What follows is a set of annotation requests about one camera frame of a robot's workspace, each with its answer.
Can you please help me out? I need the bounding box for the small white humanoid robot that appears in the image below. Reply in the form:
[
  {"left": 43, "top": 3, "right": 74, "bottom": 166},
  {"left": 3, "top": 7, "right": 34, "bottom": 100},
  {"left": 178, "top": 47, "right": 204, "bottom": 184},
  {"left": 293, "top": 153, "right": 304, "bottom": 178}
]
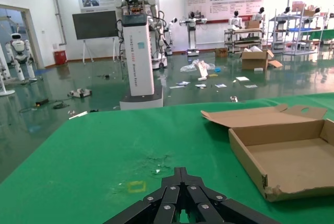
[{"left": 165, "top": 17, "right": 178, "bottom": 54}]

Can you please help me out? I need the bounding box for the cardboard box with torn edge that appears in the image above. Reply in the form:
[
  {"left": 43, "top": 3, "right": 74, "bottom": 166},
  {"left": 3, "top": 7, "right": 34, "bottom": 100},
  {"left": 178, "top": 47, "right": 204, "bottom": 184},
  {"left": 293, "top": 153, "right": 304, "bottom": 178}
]
[{"left": 200, "top": 103, "right": 334, "bottom": 203}]

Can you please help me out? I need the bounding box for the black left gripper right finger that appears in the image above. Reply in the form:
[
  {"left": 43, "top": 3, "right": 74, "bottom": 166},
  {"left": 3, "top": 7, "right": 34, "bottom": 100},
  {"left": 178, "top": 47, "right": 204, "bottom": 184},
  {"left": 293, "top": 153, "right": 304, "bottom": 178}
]
[{"left": 182, "top": 168, "right": 280, "bottom": 224}]

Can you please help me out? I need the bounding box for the grey metal shelf rack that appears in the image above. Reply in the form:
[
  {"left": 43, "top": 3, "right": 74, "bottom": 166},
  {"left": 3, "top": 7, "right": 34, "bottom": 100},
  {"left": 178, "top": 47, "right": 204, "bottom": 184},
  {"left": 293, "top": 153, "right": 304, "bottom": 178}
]
[{"left": 268, "top": 8, "right": 321, "bottom": 55}]

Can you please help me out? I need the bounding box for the black display screen on stand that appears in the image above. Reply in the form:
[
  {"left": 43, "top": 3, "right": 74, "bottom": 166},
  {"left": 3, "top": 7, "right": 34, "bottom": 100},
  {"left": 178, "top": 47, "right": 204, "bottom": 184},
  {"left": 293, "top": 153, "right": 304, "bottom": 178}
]
[{"left": 72, "top": 10, "right": 120, "bottom": 64}]

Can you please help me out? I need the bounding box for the closed cardboard box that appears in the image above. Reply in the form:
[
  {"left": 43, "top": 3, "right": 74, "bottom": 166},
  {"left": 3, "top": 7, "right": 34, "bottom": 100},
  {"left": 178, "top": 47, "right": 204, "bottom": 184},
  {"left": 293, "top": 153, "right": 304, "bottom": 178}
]
[{"left": 244, "top": 20, "right": 260, "bottom": 30}]

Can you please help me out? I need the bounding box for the white humanoid robot black head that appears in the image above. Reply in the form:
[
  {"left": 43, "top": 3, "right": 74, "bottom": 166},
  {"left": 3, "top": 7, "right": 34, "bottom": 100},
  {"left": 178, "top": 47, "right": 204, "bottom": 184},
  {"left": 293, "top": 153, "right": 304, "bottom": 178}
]
[
  {"left": 251, "top": 6, "right": 266, "bottom": 29},
  {"left": 228, "top": 10, "right": 243, "bottom": 30}
]

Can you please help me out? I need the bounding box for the white pedestal robot with arms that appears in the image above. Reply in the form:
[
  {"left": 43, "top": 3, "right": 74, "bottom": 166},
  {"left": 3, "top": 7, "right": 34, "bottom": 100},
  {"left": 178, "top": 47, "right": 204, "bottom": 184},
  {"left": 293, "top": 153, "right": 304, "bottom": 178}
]
[{"left": 114, "top": 0, "right": 168, "bottom": 111}]

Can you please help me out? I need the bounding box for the metal workbench with shelves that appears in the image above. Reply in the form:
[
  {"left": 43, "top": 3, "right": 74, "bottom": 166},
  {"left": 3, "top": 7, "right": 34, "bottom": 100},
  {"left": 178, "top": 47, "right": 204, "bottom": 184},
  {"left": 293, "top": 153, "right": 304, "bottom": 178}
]
[{"left": 224, "top": 27, "right": 264, "bottom": 53}]

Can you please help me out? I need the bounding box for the grey metal bracket part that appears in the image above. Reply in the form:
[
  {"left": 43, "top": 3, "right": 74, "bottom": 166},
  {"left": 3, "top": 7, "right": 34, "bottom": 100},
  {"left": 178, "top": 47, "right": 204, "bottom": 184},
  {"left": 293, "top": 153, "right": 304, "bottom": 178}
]
[{"left": 67, "top": 88, "right": 93, "bottom": 99}]

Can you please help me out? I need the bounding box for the green tablecloth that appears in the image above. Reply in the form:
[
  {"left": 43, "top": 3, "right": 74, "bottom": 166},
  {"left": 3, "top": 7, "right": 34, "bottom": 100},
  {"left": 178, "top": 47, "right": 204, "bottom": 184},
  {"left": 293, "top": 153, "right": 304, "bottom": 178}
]
[{"left": 0, "top": 92, "right": 334, "bottom": 224}]

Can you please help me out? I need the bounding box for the grey wall pipe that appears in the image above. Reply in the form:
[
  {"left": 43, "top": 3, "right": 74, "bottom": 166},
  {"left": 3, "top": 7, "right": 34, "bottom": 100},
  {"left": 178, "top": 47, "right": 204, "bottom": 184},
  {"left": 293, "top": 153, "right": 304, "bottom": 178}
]
[{"left": 50, "top": 0, "right": 67, "bottom": 48}]

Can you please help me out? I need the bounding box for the red bin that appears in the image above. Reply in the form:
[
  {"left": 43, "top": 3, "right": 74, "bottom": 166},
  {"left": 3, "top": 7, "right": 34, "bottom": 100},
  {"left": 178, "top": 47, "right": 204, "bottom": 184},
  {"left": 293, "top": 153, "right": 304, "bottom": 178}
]
[{"left": 54, "top": 50, "right": 67, "bottom": 66}]

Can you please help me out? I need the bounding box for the white humanoid robot with legs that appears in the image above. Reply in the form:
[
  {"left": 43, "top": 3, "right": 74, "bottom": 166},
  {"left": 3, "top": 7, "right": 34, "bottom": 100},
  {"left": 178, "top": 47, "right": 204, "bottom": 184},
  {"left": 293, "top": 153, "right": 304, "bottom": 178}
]
[{"left": 5, "top": 32, "right": 38, "bottom": 84}]

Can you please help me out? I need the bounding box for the green covered table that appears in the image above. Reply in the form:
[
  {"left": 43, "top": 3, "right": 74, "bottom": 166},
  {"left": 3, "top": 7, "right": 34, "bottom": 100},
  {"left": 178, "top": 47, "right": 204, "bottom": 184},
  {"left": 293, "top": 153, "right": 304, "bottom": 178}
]
[{"left": 309, "top": 29, "right": 334, "bottom": 46}]

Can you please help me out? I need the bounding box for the white round base stand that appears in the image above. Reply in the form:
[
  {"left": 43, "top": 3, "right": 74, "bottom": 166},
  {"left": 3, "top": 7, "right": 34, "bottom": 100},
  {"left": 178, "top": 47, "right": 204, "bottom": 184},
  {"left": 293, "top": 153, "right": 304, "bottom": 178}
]
[{"left": 0, "top": 51, "right": 16, "bottom": 97}]

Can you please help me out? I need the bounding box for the small printed cardboard box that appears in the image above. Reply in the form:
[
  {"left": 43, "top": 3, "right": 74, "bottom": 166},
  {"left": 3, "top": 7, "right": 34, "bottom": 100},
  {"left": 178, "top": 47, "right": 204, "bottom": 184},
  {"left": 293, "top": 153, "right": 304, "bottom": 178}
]
[{"left": 214, "top": 48, "right": 229, "bottom": 58}]

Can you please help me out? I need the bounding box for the upright white carton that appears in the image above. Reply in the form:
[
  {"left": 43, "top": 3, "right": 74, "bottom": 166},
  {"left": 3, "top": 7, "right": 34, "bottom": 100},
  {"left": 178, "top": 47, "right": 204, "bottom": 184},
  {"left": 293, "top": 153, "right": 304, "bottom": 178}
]
[{"left": 194, "top": 61, "right": 209, "bottom": 82}]

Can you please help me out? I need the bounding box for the white stick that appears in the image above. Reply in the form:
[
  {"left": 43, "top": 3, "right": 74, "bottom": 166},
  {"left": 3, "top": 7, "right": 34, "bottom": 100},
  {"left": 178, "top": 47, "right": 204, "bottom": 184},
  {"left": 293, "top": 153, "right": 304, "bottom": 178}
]
[{"left": 68, "top": 111, "right": 89, "bottom": 120}]

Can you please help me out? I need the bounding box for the black power adapter with cord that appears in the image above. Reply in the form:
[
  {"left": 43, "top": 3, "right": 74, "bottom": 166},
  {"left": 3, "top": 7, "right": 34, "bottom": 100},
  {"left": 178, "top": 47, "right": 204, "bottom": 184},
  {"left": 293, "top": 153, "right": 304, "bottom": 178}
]
[{"left": 19, "top": 98, "right": 70, "bottom": 114}]

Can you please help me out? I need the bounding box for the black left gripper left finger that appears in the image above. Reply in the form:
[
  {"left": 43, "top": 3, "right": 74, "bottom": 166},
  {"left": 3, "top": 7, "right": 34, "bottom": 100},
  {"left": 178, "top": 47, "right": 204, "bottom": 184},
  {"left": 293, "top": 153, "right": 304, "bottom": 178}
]
[{"left": 104, "top": 168, "right": 183, "bottom": 224}]

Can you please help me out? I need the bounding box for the white robot with spread arms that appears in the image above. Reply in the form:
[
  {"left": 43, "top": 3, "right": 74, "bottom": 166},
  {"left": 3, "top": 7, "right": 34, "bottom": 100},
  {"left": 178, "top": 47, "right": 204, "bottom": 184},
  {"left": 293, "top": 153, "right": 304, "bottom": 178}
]
[{"left": 179, "top": 11, "right": 208, "bottom": 57}]

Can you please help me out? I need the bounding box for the large open cardboard box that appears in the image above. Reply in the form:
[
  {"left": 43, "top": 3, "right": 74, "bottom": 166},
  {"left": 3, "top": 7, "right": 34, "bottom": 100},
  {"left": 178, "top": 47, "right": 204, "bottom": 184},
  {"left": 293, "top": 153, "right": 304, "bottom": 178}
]
[{"left": 241, "top": 49, "right": 283, "bottom": 72}]

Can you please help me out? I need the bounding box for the clear plastic bag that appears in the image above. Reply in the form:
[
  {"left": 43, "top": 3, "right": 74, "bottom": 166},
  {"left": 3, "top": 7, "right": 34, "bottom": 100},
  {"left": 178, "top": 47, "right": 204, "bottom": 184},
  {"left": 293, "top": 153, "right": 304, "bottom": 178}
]
[{"left": 180, "top": 59, "right": 216, "bottom": 73}]

